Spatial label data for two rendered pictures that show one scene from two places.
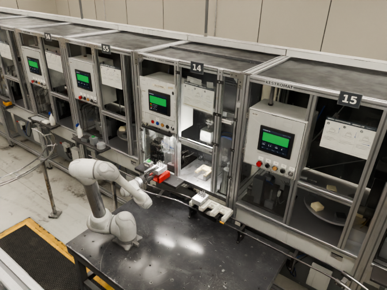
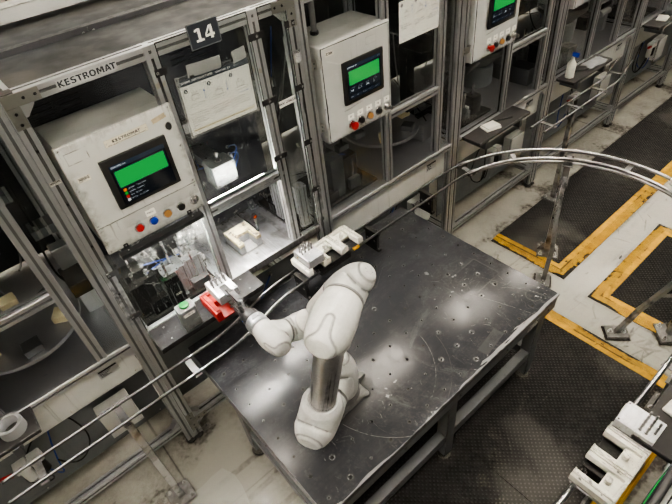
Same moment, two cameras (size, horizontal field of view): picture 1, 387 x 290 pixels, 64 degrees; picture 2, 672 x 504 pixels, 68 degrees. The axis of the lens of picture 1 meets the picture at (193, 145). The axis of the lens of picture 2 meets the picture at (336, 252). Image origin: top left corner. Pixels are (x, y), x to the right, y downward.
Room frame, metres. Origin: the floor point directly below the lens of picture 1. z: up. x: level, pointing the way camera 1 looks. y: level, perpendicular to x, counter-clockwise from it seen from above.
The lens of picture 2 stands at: (1.43, 1.63, 2.58)
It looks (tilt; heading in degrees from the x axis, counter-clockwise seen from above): 42 degrees down; 289
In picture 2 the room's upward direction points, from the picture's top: 8 degrees counter-clockwise
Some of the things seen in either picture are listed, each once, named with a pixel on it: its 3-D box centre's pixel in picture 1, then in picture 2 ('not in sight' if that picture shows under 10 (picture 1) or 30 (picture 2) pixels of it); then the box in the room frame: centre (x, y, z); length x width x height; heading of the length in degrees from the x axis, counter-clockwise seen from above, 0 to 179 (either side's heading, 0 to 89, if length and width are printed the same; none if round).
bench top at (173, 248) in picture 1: (177, 248); (374, 323); (1.81, 0.11, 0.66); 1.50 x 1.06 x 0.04; 55
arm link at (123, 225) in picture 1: (124, 224); (336, 373); (1.88, 0.54, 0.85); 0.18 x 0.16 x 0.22; 83
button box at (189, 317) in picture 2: (149, 166); (187, 313); (2.57, 0.43, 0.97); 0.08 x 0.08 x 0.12; 55
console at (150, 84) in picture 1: (166, 101); (125, 170); (2.70, 0.27, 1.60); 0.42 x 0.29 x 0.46; 55
